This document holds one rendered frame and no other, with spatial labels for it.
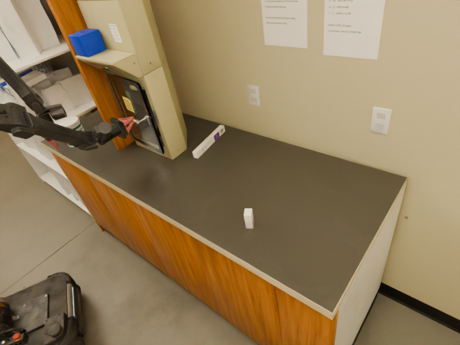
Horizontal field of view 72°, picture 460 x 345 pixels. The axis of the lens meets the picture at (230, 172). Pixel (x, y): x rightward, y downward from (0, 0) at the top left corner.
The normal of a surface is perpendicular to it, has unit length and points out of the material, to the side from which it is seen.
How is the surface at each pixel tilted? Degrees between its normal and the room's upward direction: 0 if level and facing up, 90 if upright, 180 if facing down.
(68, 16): 90
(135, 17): 90
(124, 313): 0
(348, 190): 0
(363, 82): 90
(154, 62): 90
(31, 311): 0
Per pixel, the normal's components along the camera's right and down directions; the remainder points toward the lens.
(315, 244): -0.16, -0.76
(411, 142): -0.62, 0.57
